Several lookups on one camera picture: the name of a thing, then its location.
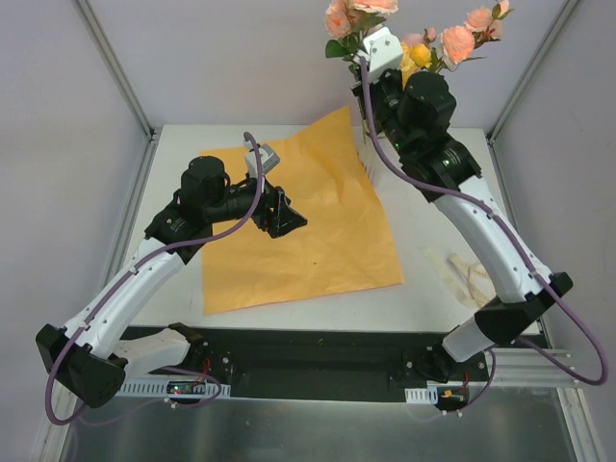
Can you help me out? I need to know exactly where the yellow rose stem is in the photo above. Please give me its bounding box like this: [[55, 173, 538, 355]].
[[399, 42, 432, 86]]

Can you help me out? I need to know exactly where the orange wrapping paper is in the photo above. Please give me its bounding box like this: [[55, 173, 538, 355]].
[[200, 107, 404, 315]]

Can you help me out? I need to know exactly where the cream ribbon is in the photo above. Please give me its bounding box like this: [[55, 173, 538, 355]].
[[421, 247, 496, 310]]

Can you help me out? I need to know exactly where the peach pink rose stem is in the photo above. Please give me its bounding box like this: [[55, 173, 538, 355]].
[[323, 0, 398, 70]]

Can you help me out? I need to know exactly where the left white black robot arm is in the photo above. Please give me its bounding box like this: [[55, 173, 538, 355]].
[[36, 145, 307, 408]]

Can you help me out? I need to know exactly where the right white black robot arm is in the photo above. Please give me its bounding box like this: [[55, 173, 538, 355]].
[[352, 64, 574, 383]]

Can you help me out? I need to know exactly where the white ribbed ceramic vase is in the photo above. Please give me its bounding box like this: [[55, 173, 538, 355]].
[[358, 129, 386, 188]]

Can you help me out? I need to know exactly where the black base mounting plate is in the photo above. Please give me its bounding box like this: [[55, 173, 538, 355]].
[[146, 324, 501, 401]]

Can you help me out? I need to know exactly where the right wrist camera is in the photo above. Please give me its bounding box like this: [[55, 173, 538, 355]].
[[361, 27, 403, 81]]

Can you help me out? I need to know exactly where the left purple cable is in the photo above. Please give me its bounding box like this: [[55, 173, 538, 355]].
[[44, 130, 266, 426]]

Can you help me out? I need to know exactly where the purple cable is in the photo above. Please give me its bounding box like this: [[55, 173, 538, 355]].
[[356, 55, 608, 424], [44, 130, 266, 426]]

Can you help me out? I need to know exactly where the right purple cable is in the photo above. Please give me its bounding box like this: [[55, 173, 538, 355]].
[[356, 55, 608, 424]]

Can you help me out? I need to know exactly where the right aluminium corner post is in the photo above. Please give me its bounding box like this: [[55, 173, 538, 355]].
[[486, 0, 583, 146]]

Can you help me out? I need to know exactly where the aluminium corner post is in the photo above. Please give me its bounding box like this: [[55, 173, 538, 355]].
[[73, 0, 155, 141], [486, 0, 583, 146]]

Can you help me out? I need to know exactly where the left white cable duct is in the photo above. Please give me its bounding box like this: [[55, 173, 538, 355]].
[[116, 378, 231, 399]]

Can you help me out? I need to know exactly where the white cable duct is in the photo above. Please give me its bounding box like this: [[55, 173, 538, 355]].
[[404, 387, 438, 405], [116, 378, 231, 399]]

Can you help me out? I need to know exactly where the right white cable duct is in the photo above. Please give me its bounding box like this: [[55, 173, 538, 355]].
[[404, 387, 438, 405]]

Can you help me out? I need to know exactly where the left aluminium corner post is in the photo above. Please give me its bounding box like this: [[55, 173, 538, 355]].
[[73, 0, 155, 141]]

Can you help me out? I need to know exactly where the aluminium rail frame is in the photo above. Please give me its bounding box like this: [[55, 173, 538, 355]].
[[492, 348, 582, 389]]

